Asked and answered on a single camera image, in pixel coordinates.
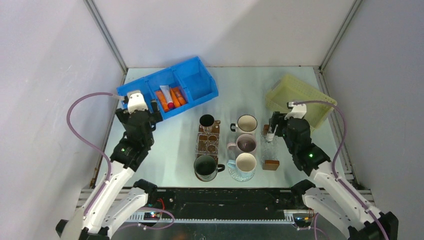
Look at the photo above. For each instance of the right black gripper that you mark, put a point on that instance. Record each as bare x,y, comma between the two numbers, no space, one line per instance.
278,118

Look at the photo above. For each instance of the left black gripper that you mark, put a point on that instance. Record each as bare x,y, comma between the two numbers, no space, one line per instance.
155,116

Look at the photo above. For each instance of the clear holder with brown lid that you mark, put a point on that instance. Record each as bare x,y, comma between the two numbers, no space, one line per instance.
268,156

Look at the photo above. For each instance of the white toothpaste tube red cap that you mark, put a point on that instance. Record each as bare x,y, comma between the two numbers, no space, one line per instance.
166,91

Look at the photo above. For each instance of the cream mug with black rim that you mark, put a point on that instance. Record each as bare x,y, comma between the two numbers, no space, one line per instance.
246,124

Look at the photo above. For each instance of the pink mug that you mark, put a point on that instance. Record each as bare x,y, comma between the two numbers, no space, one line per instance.
245,143

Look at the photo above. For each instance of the light blue mug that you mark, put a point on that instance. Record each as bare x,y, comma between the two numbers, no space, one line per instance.
244,163

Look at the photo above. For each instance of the brown metallic cup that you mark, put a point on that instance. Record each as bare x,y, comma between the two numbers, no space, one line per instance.
208,124

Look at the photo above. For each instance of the brown wooden oval tray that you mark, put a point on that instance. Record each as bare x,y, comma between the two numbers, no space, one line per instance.
206,164

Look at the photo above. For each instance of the clear textured two-hole holder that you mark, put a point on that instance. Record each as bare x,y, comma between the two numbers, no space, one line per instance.
207,144

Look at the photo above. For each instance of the dark green mug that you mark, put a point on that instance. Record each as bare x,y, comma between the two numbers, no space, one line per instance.
206,168

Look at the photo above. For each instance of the white toothpaste tube dark cap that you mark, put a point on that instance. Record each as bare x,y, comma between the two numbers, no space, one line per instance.
271,132

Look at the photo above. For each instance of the orange Beyou toothpaste tube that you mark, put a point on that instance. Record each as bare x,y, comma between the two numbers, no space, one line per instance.
179,96

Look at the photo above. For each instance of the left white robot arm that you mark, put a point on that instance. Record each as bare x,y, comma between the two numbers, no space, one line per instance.
98,218

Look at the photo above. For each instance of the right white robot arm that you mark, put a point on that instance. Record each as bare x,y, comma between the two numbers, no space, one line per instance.
326,191

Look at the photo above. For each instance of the clear textured oval tray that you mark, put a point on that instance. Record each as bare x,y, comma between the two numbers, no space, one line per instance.
241,177

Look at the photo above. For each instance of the small orange tube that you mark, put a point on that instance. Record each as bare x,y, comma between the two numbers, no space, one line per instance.
160,96

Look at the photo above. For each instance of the cream perforated basket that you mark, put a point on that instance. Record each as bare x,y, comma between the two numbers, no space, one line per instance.
291,89

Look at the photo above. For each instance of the blue three-compartment bin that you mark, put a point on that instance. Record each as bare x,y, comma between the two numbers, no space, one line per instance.
195,83

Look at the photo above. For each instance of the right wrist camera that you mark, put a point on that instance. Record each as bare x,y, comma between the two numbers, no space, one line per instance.
297,110

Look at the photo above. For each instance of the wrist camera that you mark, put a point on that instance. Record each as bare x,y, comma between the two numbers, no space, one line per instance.
136,101
297,110

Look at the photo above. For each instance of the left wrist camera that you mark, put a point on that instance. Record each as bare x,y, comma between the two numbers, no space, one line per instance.
136,101

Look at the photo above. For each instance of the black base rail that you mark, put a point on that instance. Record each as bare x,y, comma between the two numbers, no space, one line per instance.
230,204

